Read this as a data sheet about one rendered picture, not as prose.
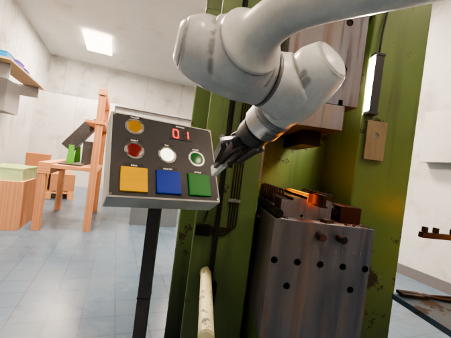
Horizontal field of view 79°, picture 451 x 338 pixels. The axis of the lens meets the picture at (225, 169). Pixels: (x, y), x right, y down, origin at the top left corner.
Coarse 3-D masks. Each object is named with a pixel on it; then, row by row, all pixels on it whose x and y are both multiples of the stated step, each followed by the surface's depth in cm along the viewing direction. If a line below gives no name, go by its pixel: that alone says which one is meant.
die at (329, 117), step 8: (328, 104) 106; (320, 112) 105; (328, 112) 106; (336, 112) 106; (304, 120) 105; (312, 120) 105; (320, 120) 106; (328, 120) 106; (336, 120) 106; (296, 128) 114; (304, 128) 112; (312, 128) 109; (320, 128) 107; (328, 128) 106; (336, 128) 106; (280, 136) 145
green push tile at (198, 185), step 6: (192, 174) 87; (198, 174) 88; (204, 174) 89; (192, 180) 86; (198, 180) 87; (204, 180) 88; (192, 186) 85; (198, 186) 86; (204, 186) 87; (210, 186) 88; (192, 192) 84; (198, 192) 85; (204, 192) 86; (210, 192) 87
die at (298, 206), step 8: (288, 192) 130; (272, 200) 118; (280, 200) 107; (288, 200) 105; (296, 200) 105; (304, 200) 106; (280, 208) 106; (288, 208) 105; (296, 208) 105; (304, 208) 106; (312, 208) 106; (320, 208) 106; (328, 208) 106; (288, 216) 105; (296, 216) 106; (304, 216) 106; (312, 216) 106; (320, 216) 106; (328, 216) 106
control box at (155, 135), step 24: (120, 120) 84; (144, 120) 88; (120, 144) 80; (144, 144) 84; (168, 144) 88; (192, 144) 93; (168, 168) 84; (192, 168) 89; (120, 192) 74; (216, 192) 89
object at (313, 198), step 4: (288, 188) 134; (296, 192) 122; (300, 192) 117; (304, 192) 116; (308, 196) 108; (312, 196) 104; (316, 196) 102; (320, 196) 99; (324, 196) 96; (328, 196) 96; (308, 200) 105; (312, 200) 104; (316, 200) 102; (320, 200) 99; (324, 200) 96; (312, 204) 103; (316, 204) 101; (320, 204) 98; (324, 204) 96
